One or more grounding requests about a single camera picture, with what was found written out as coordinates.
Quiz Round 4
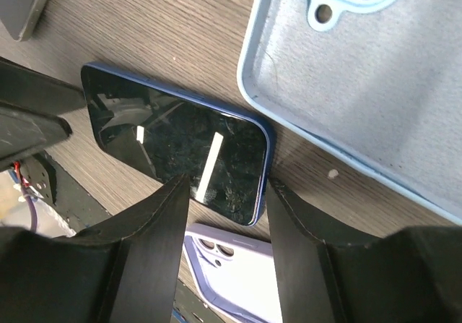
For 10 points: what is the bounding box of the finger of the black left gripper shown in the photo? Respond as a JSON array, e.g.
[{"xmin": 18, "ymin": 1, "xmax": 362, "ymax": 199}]
[
  {"xmin": 0, "ymin": 105, "xmax": 72, "ymax": 171},
  {"xmin": 1, "ymin": 58, "xmax": 86, "ymax": 116}
]

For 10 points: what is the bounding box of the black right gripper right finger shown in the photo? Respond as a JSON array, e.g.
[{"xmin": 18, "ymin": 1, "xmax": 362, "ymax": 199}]
[{"xmin": 266, "ymin": 178, "xmax": 461, "ymax": 322}]

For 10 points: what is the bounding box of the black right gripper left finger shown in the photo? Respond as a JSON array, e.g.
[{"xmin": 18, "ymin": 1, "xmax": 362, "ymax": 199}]
[{"xmin": 1, "ymin": 174, "xmax": 190, "ymax": 322}]

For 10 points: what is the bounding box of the silver edged black smartphone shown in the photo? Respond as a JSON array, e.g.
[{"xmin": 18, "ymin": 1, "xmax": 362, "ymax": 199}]
[{"xmin": 1, "ymin": 0, "xmax": 47, "ymax": 41}]

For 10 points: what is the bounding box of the blue edged black smartphone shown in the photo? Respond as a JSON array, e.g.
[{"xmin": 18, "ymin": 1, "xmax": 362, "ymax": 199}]
[{"xmin": 80, "ymin": 62, "xmax": 276, "ymax": 227}]

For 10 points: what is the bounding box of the light blue phone case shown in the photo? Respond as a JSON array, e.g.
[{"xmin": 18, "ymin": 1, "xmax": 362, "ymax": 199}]
[{"xmin": 237, "ymin": 0, "xmax": 461, "ymax": 223}]

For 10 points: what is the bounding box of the lavender phone case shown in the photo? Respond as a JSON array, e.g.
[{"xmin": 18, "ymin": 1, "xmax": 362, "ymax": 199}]
[{"xmin": 183, "ymin": 223, "xmax": 283, "ymax": 322}]

